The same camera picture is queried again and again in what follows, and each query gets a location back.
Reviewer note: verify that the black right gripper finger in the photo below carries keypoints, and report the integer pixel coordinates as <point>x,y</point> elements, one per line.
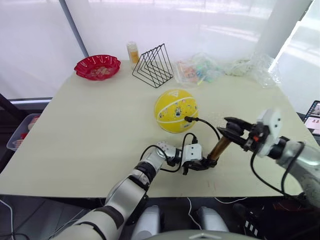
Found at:
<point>238,123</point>
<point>233,137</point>

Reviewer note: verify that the white round column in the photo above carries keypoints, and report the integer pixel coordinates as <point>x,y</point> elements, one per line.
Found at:
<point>282,30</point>

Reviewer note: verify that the silver robot torso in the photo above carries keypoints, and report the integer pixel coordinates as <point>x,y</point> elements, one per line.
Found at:
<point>205,236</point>

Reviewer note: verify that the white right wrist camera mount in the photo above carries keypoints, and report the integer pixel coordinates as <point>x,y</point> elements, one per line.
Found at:
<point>272,130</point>

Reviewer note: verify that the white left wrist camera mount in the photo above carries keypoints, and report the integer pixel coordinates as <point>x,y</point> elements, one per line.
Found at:
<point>192,152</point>

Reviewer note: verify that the grey window frame post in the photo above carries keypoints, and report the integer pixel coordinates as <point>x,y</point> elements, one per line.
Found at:
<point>75,27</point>

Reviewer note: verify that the clear bottle with orange label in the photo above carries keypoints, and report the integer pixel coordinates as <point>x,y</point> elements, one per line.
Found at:
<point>132,52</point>

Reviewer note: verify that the grey white rounded shape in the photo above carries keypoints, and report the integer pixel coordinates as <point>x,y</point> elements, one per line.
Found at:
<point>212,220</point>

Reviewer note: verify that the yellow printed rubber ball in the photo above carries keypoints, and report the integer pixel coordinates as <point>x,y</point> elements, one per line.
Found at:
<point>172,112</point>

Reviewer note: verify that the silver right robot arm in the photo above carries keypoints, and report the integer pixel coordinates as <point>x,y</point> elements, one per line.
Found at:
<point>307,160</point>

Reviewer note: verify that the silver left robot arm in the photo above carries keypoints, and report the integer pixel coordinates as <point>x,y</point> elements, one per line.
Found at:
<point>125,192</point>

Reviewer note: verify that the gold hand pump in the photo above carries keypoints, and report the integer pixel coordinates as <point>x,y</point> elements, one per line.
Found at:
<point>220,147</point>

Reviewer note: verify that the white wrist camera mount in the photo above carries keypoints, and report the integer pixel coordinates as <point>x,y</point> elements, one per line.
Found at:
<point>192,152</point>
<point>272,130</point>

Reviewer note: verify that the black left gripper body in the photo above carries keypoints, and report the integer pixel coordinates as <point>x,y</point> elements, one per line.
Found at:
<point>195,165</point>

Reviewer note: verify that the tablet with lit screen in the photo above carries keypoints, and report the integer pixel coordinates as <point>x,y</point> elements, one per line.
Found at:
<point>313,117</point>

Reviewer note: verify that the clear bag of colourful items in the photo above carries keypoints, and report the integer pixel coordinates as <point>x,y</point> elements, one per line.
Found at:
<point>190,72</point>

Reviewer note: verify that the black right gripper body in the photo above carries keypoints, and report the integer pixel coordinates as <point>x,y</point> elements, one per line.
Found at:
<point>253,137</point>

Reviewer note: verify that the clear plastic storage bin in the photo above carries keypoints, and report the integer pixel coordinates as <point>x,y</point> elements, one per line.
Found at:
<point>22,130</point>

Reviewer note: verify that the red scalloped plate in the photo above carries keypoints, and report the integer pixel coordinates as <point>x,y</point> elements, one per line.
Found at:
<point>97,67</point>

